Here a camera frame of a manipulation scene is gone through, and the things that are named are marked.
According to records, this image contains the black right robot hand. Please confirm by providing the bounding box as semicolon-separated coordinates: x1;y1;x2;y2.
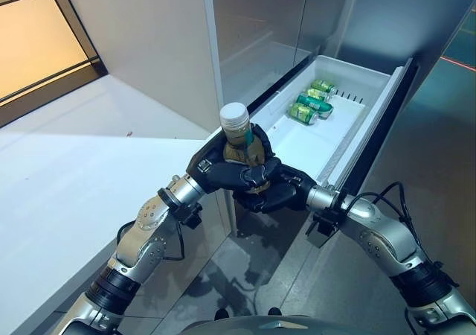
234;159;318;214

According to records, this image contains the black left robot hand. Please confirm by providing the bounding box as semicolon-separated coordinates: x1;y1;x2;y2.
185;124;278;196

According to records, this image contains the tea bottle with white cap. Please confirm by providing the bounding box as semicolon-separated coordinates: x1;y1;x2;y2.
219;103;271;195

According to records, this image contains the white fridge drawer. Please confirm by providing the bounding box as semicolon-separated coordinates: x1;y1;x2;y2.
206;54;420;249

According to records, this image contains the stainless bottom fridge drawer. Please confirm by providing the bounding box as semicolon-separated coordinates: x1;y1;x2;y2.
234;197;314;241

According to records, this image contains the stainless steel fridge door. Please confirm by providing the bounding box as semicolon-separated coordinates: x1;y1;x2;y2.
209;0;312;101
293;0;362;56

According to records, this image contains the light green drink can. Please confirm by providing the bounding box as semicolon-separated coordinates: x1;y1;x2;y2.
311;79;338;95
289;101;320;126
305;88;332;103

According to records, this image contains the dark green drink can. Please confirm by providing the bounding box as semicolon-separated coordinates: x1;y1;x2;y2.
295;93;334;120

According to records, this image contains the white counter top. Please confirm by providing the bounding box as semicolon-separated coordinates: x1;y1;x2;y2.
0;72;239;335

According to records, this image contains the grey robot torso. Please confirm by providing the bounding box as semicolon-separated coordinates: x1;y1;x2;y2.
181;313;318;335

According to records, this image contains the tall white cabinet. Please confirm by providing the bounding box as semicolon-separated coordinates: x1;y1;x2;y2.
61;0;239;236

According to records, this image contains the dark framed orange window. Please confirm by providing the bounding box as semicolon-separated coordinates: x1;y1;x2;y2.
0;0;109;128

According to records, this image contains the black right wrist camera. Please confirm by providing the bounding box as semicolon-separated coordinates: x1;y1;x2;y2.
312;210;338;236

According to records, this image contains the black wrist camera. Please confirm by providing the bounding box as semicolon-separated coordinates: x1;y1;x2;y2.
312;210;338;236
178;203;204;229

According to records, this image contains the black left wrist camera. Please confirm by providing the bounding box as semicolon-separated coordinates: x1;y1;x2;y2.
178;203;204;229

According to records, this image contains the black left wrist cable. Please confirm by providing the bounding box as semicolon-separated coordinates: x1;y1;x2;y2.
115;215;187;262

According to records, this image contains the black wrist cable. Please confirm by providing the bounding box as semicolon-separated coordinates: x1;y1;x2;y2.
344;181;412;239
115;215;187;262

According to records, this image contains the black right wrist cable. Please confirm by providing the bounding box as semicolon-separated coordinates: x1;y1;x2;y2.
344;181;412;239

